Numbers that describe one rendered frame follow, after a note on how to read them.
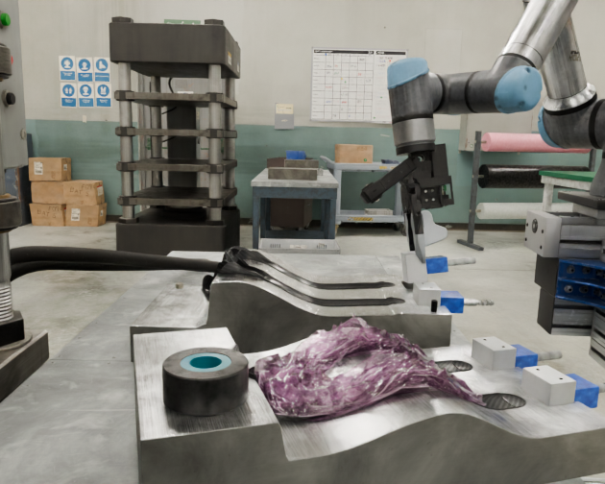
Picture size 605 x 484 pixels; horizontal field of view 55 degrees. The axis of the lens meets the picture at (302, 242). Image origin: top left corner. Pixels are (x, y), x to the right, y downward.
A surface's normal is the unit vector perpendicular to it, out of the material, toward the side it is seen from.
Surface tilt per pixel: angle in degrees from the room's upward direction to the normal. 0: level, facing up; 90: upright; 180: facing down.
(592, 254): 90
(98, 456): 0
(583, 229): 90
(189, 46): 90
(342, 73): 90
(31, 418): 0
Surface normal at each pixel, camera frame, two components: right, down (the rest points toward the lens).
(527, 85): 0.58, 0.16
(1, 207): 0.80, 0.13
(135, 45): 0.00, 0.18
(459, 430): 0.29, 0.18
